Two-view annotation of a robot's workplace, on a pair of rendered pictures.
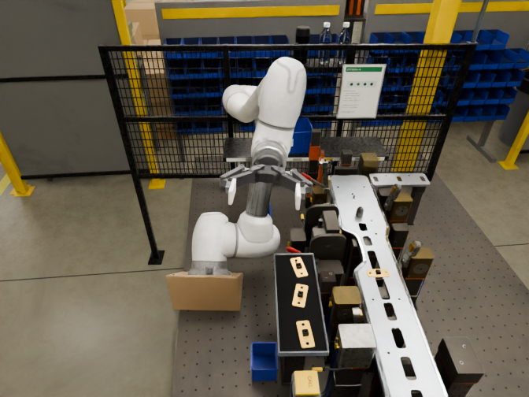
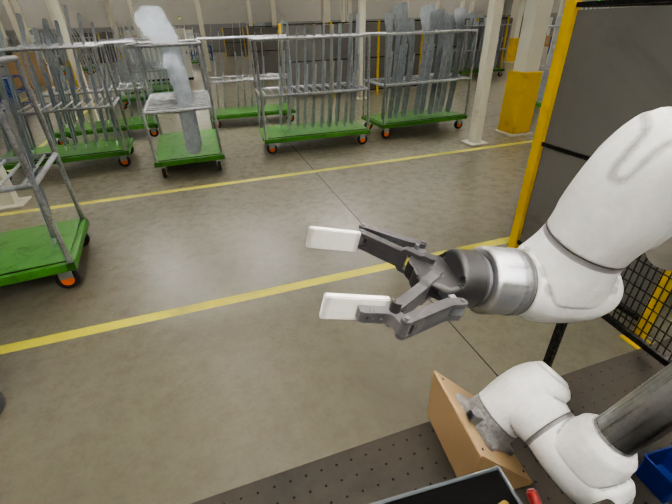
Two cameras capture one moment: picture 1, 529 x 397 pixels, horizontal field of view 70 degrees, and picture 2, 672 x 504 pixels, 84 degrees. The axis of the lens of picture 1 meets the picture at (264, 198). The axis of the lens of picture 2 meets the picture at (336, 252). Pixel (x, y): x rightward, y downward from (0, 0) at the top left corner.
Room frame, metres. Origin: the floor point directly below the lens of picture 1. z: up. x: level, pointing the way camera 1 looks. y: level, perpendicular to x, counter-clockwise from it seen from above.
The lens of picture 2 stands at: (0.54, -0.36, 1.90)
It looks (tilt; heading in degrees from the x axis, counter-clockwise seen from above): 31 degrees down; 78
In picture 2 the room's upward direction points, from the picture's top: 2 degrees counter-clockwise
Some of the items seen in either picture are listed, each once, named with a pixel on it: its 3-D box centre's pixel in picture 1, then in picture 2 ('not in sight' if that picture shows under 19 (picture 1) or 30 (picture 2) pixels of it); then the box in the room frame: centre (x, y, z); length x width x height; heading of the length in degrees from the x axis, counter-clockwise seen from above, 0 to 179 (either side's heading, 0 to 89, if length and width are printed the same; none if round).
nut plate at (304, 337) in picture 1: (305, 332); not in sight; (0.61, -0.12, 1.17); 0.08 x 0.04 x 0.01; 7
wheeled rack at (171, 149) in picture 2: not in sight; (179, 105); (-0.46, 6.43, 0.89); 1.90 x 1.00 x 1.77; 96
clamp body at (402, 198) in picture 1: (397, 225); not in sight; (1.38, -0.65, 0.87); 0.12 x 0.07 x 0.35; 91
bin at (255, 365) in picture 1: (264, 361); not in sight; (0.75, 0.00, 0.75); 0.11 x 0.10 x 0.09; 1
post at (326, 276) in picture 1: (323, 310); not in sight; (0.87, -0.22, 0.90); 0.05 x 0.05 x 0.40; 1
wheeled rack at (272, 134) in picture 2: not in sight; (310, 93); (1.72, 6.73, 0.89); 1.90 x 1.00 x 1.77; 2
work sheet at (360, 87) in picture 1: (360, 91); not in sight; (1.99, -0.52, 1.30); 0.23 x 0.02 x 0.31; 91
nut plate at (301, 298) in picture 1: (300, 294); not in sight; (0.74, -0.11, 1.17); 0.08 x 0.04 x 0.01; 167
